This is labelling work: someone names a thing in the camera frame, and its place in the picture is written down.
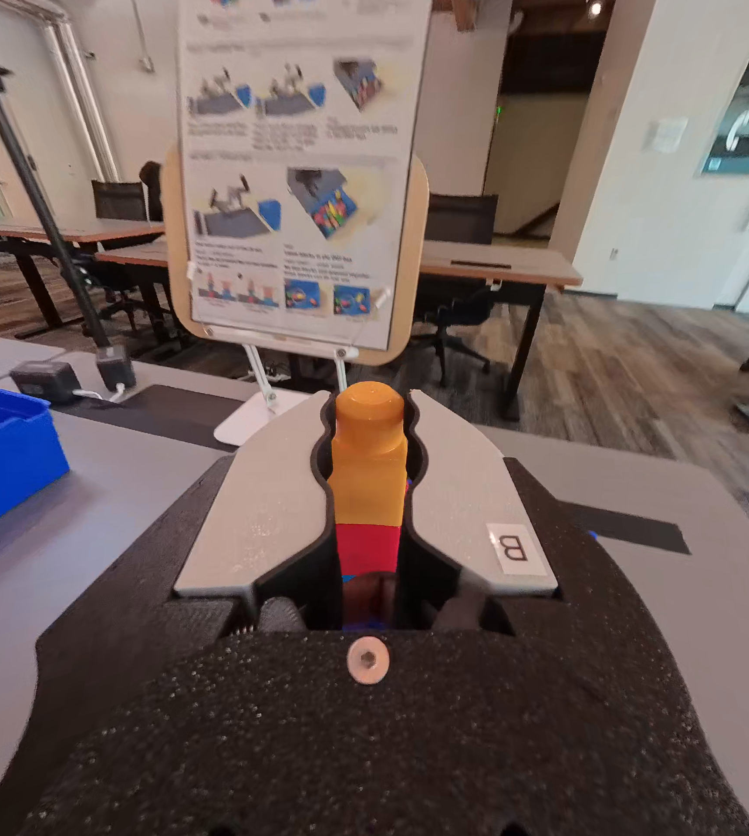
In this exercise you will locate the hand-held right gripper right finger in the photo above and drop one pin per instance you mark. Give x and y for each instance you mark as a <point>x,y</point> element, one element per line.
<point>479,503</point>

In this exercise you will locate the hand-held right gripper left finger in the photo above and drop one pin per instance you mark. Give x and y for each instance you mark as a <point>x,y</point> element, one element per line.
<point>250,522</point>

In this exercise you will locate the orange mega block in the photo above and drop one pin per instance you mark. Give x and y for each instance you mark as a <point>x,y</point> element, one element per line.
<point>368,470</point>

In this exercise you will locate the red mega block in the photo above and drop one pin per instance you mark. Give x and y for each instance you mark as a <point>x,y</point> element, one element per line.
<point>369,548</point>

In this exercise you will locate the blue plastic bin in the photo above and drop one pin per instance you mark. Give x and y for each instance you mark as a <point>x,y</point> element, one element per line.
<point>2,470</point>

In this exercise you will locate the black table strip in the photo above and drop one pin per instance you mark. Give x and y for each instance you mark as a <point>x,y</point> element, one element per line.
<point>152,415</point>

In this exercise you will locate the black power adapter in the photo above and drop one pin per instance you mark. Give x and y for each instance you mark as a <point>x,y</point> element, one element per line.
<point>116,369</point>

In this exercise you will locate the wooden top office desk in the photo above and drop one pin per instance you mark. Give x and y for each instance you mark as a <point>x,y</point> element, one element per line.
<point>492,261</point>
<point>54,228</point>

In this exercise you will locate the black charger box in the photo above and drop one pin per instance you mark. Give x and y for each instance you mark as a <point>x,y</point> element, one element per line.
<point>44,382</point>

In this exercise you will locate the printed instruction sheet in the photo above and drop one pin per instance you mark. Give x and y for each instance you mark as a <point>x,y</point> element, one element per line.
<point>296,163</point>

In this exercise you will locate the black light stand pole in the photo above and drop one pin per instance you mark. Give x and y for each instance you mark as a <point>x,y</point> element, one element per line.
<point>28,176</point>

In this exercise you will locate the round ceiling light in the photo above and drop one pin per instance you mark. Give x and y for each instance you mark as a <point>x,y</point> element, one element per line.
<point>595,8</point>

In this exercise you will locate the framed wall poster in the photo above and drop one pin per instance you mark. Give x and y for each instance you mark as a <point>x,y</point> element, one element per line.
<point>747,117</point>

